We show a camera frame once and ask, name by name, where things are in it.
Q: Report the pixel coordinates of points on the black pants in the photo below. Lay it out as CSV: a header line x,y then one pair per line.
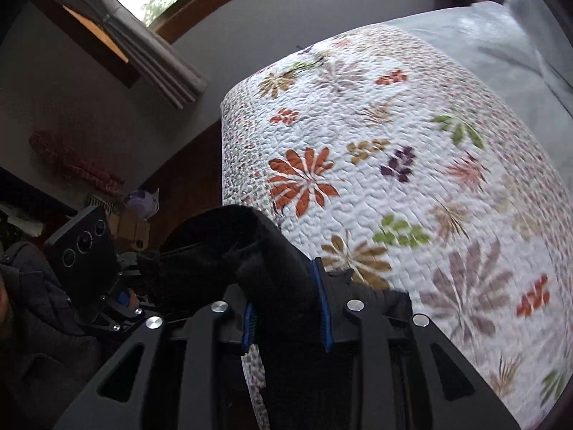
x,y
250,251

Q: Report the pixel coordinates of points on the grey pleated curtain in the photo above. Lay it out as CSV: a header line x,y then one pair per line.
x,y
147,49

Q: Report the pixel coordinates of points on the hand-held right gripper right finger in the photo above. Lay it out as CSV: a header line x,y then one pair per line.
x,y
324,313

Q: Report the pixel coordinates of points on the cardboard box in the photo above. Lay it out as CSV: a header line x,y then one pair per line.
x,y
132,230

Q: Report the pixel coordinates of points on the light blue bed sheet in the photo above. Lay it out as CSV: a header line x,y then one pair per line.
x,y
492,53

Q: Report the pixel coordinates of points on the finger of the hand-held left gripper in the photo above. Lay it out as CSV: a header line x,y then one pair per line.
x,y
126,299

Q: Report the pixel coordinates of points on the large wooden window frame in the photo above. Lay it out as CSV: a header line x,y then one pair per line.
x,y
215,4

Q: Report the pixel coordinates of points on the light blue pillow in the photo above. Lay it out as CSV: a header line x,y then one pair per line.
x,y
537,4

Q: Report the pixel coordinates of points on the floral quilt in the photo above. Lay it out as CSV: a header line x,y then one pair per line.
x,y
380,121

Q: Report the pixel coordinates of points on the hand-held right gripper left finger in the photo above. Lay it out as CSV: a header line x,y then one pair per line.
x,y
248,329

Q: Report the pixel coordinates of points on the wooden bed frame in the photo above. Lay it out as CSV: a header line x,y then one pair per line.
x,y
192,188

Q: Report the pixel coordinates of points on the pale purple plastic container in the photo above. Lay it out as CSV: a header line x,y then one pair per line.
x,y
143,201

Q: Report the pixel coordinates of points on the red plaid cloth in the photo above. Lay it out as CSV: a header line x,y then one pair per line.
x,y
71,161

